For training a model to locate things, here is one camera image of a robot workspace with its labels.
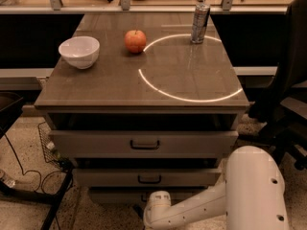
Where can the black wire basket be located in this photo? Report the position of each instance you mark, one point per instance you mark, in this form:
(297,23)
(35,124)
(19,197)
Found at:
(50,153)

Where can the red apple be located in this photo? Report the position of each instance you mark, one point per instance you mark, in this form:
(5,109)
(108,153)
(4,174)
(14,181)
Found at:
(135,41)

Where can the white ceramic bowl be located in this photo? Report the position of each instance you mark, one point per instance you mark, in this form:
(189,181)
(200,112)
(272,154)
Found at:
(80,51)

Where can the grey top drawer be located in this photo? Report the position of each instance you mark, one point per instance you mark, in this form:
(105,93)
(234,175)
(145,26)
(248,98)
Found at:
(143,144)

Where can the grey middle drawer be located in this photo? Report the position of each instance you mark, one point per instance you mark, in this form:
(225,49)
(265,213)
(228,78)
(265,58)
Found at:
(146,177)

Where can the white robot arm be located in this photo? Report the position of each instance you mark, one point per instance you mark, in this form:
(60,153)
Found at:
(251,197)

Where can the black office chair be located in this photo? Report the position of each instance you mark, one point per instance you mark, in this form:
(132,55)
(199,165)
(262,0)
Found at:
(281,107)

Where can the silver drink can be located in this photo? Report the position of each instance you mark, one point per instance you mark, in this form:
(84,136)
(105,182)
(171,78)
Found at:
(199,25)

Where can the black side table frame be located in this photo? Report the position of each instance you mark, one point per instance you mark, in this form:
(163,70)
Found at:
(11,105)

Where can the grey drawer cabinet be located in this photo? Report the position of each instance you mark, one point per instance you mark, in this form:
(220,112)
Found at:
(172,85)

